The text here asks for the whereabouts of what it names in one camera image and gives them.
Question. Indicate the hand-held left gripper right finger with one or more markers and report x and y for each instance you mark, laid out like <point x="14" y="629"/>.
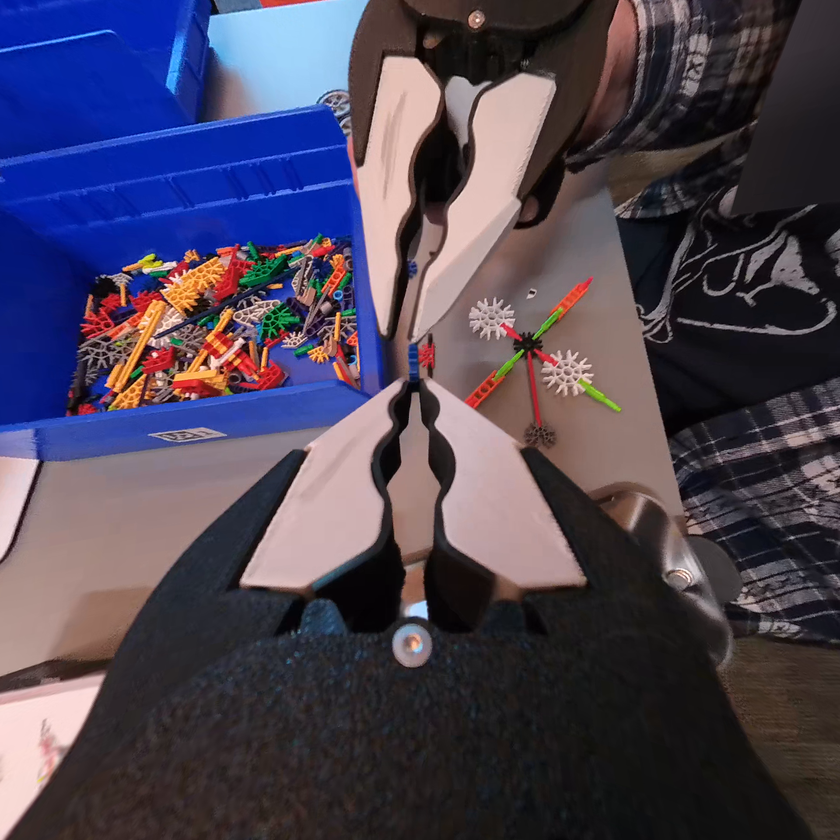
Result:
<point x="512" y="518"/>

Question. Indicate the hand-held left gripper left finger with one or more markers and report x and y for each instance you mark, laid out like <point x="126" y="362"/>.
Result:
<point x="315" y="518"/>

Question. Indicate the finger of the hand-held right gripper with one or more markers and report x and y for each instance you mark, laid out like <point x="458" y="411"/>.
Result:
<point x="387" y="164"/>
<point x="499" y="170"/>

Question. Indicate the toy rod and connector assembly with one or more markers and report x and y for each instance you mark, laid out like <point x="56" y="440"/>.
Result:
<point x="528" y="342"/>

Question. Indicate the red connector with black rod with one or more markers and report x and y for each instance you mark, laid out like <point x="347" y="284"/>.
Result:
<point x="428" y="354"/>

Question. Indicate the blue plastic bin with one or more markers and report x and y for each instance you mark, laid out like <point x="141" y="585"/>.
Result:
<point x="197" y="184"/>

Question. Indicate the pile of colourful toy pieces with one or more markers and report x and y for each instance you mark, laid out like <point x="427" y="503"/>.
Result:
<point x="197" y="328"/>

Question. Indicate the person's right forearm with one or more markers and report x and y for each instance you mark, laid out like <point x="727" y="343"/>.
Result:
<point x="663" y="79"/>

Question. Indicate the wheeled toy model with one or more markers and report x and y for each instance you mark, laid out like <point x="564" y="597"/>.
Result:
<point x="334" y="105"/>

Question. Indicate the white bin label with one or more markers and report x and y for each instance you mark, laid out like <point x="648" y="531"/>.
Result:
<point x="187" y="434"/>

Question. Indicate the white instruction sheet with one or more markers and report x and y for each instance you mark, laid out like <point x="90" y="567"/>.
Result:
<point x="16" y="512"/>

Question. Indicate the empty blue divided bin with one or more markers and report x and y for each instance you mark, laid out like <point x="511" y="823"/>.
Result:
<point x="85" y="79"/>

